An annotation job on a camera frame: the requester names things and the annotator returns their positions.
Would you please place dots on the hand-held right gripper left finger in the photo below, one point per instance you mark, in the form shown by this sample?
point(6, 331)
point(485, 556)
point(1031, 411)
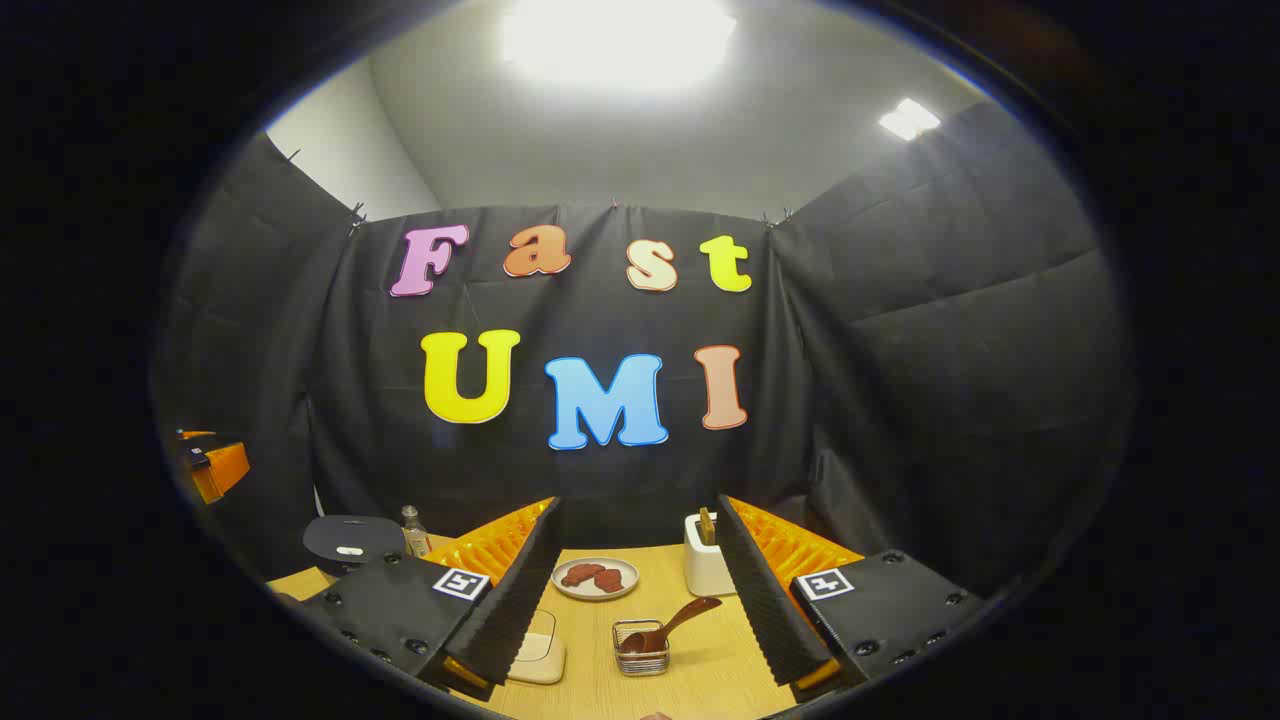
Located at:
point(520, 600)

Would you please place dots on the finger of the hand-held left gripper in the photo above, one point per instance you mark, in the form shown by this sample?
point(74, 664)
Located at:
point(222, 468)

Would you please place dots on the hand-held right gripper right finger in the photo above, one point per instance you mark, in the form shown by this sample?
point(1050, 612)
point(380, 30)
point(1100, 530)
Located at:
point(765, 610)

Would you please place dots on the brown wooden spoon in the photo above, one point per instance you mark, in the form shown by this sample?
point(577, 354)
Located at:
point(668, 625)

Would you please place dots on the black silver rice cooker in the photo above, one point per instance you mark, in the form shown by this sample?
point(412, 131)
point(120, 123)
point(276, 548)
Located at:
point(350, 540)

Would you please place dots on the red meat piece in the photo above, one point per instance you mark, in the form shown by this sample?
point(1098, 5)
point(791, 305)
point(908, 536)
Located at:
point(609, 580)
point(580, 574)

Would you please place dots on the white toaster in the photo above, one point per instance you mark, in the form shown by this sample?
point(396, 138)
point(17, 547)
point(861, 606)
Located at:
point(704, 572)

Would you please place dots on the clear glass container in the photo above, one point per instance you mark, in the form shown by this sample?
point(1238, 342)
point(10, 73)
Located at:
point(540, 672)

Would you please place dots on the white round plate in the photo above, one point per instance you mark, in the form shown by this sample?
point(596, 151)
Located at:
point(595, 592)

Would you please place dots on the brown bread slice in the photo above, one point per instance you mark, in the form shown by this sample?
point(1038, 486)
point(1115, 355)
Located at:
point(707, 525)

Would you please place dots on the small clear glass bottle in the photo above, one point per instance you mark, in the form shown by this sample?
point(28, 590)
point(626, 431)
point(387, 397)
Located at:
point(415, 535)

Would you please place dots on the black backdrop cloth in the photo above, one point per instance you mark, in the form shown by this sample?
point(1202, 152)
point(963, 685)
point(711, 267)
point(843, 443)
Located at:
point(900, 350)

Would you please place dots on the small ceiling light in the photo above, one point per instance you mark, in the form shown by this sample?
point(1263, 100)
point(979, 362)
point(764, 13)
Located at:
point(908, 118)

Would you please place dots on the large ceiling light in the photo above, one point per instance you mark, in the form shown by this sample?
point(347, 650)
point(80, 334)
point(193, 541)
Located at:
point(620, 40)

